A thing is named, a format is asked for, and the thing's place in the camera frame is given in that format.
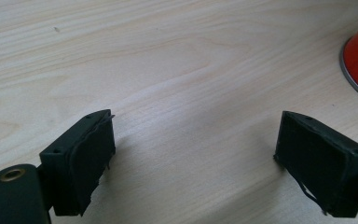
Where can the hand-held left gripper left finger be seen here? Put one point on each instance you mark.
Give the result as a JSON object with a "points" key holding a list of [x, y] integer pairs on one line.
{"points": [[84, 155]]}

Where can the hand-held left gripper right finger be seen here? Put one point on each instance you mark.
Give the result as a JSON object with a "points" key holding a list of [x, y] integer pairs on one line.
{"points": [[320, 161]]}

